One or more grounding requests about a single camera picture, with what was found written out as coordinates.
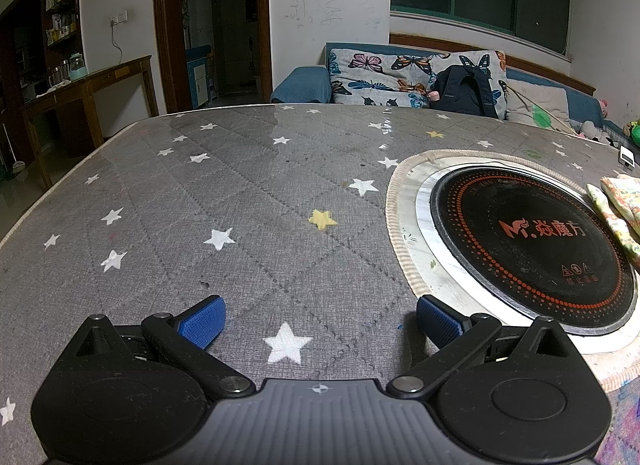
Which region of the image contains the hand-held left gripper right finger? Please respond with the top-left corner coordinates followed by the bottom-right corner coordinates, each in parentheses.
top-left (385, 295), bottom-right (583, 398)

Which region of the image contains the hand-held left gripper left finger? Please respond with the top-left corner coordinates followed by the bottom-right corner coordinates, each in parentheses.
top-left (62, 295), bottom-right (256, 398)

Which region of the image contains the colourful patterned garment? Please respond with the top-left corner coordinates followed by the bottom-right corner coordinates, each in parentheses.
top-left (586, 176), bottom-right (640, 266)

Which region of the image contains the round induction cooker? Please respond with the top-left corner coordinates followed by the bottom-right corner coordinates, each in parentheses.
top-left (414, 166), bottom-right (640, 353)

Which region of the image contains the grey star print tablecloth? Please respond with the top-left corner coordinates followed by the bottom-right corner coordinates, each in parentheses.
top-left (0, 104), bottom-right (640, 465)

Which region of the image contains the green flower toy stick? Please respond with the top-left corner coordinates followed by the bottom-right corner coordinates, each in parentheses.
top-left (510, 87), bottom-right (576, 133)

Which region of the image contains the black backpack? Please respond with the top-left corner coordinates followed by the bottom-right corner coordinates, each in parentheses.
top-left (430, 65), bottom-right (501, 118)

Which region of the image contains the broom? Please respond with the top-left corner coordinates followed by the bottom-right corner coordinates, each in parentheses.
top-left (2, 122), bottom-right (27, 174)

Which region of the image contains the blue cabinet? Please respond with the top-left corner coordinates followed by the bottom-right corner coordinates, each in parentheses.
top-left (186, 45), bottom-right (213, 108)

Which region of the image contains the cream cushion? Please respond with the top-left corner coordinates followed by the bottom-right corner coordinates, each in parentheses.
top-left (505, 79), bottom-right (576, 134)

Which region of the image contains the butterfly print cushion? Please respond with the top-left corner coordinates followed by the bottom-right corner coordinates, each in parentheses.
top-left (330, 47), bottom-right (508, 118)

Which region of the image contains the blue sofa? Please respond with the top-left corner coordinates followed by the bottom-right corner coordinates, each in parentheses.
top-left (270, 42), bottom-right (640, 146)

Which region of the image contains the wooden side desk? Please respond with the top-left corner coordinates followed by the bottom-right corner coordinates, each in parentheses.
top-left (22, 56), bottom-right (160, 190)

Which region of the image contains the dark wooden shelf cabinet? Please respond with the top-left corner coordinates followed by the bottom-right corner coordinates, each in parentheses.
top-left (0, 0), bottom-right (83, 113)

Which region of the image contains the brown wooden door frame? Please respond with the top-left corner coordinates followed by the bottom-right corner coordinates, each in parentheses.
top-left (152, 0), bottom-right (273, 113)

